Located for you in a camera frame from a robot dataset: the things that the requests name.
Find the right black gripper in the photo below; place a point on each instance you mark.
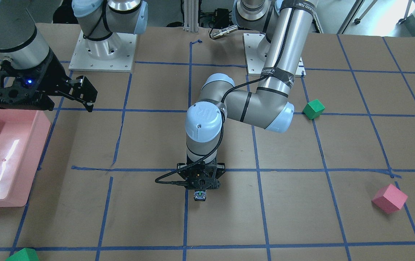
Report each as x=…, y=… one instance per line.
x=50, y=73

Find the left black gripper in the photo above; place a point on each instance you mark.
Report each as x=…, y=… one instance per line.
x=221, y=169

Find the yellow push button switch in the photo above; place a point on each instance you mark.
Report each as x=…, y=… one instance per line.
x=199, y=195

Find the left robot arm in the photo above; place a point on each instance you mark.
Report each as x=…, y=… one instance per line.
x=286, y=24

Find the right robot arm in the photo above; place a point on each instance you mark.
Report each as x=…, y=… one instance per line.
x=20, y=41

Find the pink plastic bin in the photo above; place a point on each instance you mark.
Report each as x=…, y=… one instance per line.
x=23, y=134

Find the green cube near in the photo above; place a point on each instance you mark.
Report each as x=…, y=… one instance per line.
x=313, y=109

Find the green cube by bin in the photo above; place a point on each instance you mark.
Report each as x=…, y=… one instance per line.
x=25, y=254

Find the pink cube far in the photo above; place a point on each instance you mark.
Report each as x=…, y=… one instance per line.
x=390, y=199

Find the aluminium frame post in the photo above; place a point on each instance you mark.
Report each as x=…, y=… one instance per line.
x=191, y=15

